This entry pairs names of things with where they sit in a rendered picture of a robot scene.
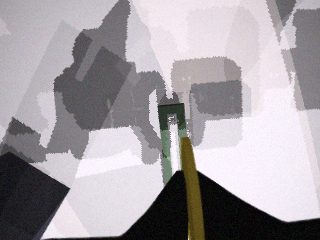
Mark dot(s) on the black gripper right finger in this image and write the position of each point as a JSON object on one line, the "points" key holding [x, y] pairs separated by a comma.
{"points": [[228, 217]]}

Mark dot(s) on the gold coin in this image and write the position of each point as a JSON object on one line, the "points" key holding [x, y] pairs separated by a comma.
{"points": [[194, 207]]}

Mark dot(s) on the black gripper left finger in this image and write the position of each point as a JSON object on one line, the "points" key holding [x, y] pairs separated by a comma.
{"points": [[165, 219]]}

